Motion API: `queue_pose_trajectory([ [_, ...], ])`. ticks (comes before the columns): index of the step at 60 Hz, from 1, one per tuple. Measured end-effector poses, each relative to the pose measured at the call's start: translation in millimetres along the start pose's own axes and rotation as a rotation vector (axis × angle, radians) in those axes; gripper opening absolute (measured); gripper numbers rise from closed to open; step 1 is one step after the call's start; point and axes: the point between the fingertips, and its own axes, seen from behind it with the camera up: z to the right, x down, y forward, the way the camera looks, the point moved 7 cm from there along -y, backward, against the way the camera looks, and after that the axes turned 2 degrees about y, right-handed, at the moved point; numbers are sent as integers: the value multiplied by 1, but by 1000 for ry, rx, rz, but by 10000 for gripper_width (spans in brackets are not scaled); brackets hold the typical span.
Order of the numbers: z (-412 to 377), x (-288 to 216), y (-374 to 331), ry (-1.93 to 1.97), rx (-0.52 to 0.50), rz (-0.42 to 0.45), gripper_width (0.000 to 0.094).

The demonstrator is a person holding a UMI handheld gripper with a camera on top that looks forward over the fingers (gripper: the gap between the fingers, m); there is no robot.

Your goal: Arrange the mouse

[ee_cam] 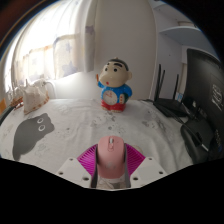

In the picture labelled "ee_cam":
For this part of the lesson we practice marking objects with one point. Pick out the black keyboard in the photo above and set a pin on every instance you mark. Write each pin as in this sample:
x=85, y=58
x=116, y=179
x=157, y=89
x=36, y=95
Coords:
x=7, y=115

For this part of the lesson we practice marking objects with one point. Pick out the black monitor stand base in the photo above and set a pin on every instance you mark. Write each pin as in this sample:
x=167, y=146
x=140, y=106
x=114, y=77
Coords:
x=196, y=138

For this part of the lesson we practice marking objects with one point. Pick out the pink computer mouse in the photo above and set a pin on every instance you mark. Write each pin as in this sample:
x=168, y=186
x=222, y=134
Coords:
x=111, y=156

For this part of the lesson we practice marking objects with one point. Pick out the black router with antennas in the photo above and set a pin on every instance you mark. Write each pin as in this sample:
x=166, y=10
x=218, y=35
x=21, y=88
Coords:
x=170, y=105

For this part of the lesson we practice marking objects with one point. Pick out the large white conch shell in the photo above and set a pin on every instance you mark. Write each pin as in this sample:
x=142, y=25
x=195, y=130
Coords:
x=35, y=96

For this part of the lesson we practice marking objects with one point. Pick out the cartoon boy figurine clock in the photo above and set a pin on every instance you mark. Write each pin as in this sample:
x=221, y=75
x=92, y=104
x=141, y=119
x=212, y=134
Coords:
x=115, y=86

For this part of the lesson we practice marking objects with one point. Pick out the white printed tablecloth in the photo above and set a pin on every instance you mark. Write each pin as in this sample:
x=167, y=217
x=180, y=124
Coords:
x=76, y=123

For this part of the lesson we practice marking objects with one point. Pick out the black computer monitor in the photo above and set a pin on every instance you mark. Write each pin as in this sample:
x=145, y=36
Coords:
x=211, y=96

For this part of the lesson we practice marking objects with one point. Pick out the white wall shelf unit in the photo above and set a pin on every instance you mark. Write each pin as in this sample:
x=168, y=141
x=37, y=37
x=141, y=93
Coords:
x=180, y=33

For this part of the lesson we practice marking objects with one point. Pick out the wooden model sailing ship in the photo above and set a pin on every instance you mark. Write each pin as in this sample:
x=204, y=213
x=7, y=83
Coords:
x=15, y=98

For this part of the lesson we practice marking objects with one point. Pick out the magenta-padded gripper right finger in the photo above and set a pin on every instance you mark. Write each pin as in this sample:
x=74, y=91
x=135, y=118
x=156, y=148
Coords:
x=148, y=168

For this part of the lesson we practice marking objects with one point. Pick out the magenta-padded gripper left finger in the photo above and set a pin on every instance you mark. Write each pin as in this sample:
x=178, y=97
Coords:
x=71, y=168

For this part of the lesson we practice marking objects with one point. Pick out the grey cat-shaped mouse pad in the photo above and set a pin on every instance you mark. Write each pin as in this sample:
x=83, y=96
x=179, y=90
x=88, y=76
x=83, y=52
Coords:
x=30, y=135

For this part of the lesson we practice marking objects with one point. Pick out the white star-print curtain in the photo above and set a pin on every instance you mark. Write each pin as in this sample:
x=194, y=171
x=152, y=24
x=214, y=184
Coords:
x=50, y=50

